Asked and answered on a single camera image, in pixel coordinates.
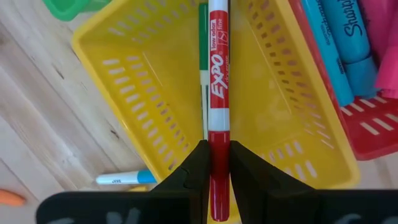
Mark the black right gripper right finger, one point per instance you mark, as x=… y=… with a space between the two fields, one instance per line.
x=273 y=202

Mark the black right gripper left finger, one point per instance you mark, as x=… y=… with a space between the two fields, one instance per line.
x=174 y=202

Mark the red Expo fine marker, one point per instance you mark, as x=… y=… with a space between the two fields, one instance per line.
x=219 y=93

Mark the green Expo fine marker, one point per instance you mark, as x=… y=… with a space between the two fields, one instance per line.
x=203 y=37

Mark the yellow fine-tip marker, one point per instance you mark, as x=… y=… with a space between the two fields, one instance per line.
x=138 y=188

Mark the blue fine-tip marker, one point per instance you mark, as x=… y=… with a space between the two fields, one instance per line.
x=124 y=178

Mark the red plastic basket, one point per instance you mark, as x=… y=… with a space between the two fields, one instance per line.
x=373 y=140

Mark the yellow plastic basket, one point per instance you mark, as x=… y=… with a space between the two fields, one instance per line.
x=174 y=46

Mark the slim blue Sharpie highlighter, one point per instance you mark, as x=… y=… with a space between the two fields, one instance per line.
x=329 y=56

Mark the orange fine-tip marker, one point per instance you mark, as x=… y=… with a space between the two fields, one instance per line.
x=11 y=198

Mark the green plastic basket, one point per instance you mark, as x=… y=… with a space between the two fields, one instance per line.
x=68 y=7

